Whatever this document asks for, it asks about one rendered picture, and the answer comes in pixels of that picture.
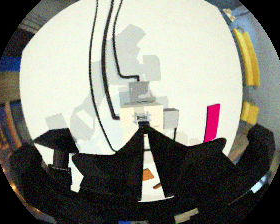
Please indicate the orange rectangular block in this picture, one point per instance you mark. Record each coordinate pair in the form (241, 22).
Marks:
(147, 175)

